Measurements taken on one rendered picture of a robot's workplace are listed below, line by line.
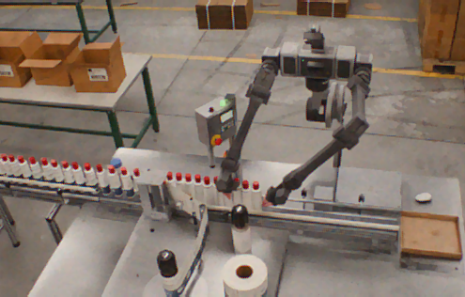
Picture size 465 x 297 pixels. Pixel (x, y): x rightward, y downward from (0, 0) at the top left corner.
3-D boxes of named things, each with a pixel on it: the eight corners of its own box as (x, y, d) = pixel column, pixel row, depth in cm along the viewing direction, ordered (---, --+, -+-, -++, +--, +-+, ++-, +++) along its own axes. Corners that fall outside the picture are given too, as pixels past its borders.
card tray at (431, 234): (400, 252, 253) (401, 247, 251) (400, 215, 272) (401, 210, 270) (461, 258, 246) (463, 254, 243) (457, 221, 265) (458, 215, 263)
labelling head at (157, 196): (145, 218, 280) (135, 182, 264) (152, 201, 290) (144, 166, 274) (169, 221, 277) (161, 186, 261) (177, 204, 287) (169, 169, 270)
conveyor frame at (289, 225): (100, 204, 299) (98, 198, 296) (107, 192, 307) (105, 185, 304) (396, 241, 259) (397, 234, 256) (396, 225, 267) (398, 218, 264)
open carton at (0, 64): (-20, 93, 424) (-37, 54, 400) (7, 65, 458) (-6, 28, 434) (18, 94, 415) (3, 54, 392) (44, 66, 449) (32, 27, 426)
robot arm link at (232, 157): (272, 89, 240) (251, 81, 240) (271, 92, 235) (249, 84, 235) (239, 169, 256) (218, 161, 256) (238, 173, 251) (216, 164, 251)
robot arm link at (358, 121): (373, 131, 228) (357, 117, 226) (351, 148, 236) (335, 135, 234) (371, 85, 264) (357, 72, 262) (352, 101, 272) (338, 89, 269)
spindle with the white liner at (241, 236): (232, 256, 255) (226, 213, 237) (236, 242, 262) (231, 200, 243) (250, 258, 253) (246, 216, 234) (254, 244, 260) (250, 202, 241)
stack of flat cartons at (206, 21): (196, 29, 653) (193, 6, 633) (206, 11, 694) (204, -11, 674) (247, 29, 640) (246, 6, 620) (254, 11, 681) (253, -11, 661)
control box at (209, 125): (198, 141, 263) (193, 110, 251) (224, 126, 271) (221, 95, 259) (211, 149, 256) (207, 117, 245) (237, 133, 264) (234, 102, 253)
